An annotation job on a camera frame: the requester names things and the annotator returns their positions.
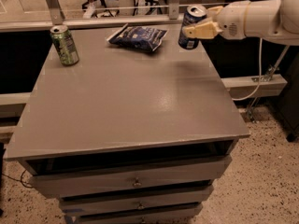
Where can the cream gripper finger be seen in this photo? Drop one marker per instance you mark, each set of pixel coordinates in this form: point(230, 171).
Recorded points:
point(206, 29)
point(213, 12)

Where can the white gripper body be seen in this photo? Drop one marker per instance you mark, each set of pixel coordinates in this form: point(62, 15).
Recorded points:
point(232, 21)

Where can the blue pepsi can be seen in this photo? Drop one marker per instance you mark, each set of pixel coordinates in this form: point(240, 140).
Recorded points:
point(192, 15)

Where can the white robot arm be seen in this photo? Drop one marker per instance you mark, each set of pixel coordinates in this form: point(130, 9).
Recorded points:
point(275, 21)

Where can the blue chip bag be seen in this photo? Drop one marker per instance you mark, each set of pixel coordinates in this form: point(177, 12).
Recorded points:
point(138, 37)

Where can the green soda can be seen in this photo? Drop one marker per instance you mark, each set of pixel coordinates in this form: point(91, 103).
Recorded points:
point(65, 46)

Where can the person leg white shoe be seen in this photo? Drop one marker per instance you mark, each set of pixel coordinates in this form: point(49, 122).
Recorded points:
point(90, 9)

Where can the grey drawer cabinet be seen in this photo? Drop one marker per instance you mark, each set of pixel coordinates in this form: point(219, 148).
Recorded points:
point(119, 108)

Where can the middle grey drawer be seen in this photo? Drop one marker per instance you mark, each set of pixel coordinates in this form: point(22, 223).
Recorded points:
point(143, 199)

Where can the grey drawer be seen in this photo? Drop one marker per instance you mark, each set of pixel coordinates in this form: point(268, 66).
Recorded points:
point(134, 177)
point(146, 216)
point(143, 199)

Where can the bottom grey drawer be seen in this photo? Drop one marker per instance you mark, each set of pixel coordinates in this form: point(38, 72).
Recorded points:
point(146, 216)

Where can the top grey drawer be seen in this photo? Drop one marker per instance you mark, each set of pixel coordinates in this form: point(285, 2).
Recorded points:
point(134, 177)

